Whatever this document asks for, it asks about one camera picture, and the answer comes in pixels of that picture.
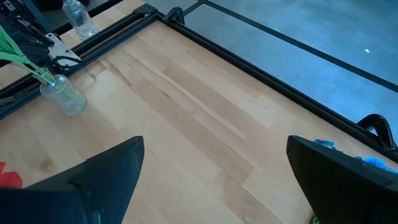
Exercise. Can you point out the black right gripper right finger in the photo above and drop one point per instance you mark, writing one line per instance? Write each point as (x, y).
(342, 193)

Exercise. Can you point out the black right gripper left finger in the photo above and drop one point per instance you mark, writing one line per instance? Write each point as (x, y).
(77, 193)

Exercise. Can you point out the blue artificial flower bunch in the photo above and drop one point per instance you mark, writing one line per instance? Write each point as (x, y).
(374, 161)

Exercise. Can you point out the red artificial flower bunch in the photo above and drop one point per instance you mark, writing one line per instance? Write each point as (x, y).
(11, 180)

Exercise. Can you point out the yellow artificial tulip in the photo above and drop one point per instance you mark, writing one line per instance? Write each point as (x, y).
(14, 57)
(7, 42)

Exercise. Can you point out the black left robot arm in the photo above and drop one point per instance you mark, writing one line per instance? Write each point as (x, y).
(21, 34)

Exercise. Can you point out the clear ribbed glass vase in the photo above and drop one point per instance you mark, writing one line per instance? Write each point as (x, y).
(65, 96)
(79, 20)

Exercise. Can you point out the black aluminium table frame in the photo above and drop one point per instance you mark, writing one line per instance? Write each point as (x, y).
(248, 70)

